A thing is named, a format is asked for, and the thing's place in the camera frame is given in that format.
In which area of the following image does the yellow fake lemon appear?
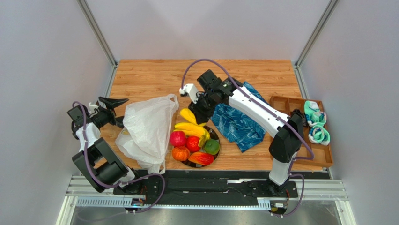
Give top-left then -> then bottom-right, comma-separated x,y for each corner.
179,108 -> 197,125

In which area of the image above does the red yellow fake apple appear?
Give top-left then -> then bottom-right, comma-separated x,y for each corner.
186,136 -> 201,152

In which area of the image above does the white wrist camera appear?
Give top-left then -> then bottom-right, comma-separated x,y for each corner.
88,102 -> 99,115
179,83 -> 199,104

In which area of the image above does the wooden compartment tray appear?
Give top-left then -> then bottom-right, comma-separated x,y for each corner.
269,96 -> 334,168

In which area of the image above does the black rimmed ceramic plate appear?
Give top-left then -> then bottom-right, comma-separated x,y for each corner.
176,126 -> 221,168

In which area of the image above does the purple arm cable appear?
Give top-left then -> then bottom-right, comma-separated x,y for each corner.
180,59 -> 315,218
71,100 -> 166,216

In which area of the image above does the red yellow fake mango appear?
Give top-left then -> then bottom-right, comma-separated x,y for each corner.
188,151 -> 214,166

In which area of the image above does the blue shark print cloth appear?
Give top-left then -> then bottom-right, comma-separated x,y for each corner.
210,82 -> 269,153

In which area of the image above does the right aluminium frame post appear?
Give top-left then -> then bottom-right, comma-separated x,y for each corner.
295,0 -> 340,69

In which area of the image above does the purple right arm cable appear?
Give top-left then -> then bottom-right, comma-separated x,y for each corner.
180,59 -> 315,218

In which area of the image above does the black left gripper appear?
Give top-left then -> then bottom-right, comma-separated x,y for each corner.
91,98 -> 133,129

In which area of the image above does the orange fake fruit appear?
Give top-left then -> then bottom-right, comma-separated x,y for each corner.
171,146 -> 191,161

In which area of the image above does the teal white rolled sock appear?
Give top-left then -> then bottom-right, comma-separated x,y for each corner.
304,100 -> 327,127

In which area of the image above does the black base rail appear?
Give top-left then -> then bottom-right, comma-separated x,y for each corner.
110,170 -> 299,208

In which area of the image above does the aluminium frame post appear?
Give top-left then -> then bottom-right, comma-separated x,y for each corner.
295,0 -> 340,69
76,0 -> 118,68

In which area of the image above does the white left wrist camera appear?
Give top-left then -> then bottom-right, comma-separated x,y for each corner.
88,102 -> 99,115

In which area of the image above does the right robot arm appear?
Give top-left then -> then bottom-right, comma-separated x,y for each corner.
179,70 -> 304,187

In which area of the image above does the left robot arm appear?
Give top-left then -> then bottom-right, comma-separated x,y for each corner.
67,97 -> 144,195

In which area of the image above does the left aluminium frame post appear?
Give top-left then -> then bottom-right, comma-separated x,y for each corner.
76,0 -> 118,68

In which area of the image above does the green fake lime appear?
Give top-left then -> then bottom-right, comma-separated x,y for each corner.
203,139 -> 220,155

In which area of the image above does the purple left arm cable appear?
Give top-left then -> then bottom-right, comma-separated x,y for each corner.
71,100 -> 166,216

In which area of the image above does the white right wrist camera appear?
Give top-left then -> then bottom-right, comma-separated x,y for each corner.
179,83 -> 199,104

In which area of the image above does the yellow fake banana bunch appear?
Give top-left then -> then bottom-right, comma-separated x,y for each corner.
173,122 -> 210,147

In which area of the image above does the black rolled sock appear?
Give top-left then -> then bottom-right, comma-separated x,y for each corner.
292,109 -> 309,127

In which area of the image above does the white printed plastic bag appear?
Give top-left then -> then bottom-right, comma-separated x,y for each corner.
115,94 -> 179,174

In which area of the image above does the dark red fake apple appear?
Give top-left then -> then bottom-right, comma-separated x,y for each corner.
170,131 -> 186,147

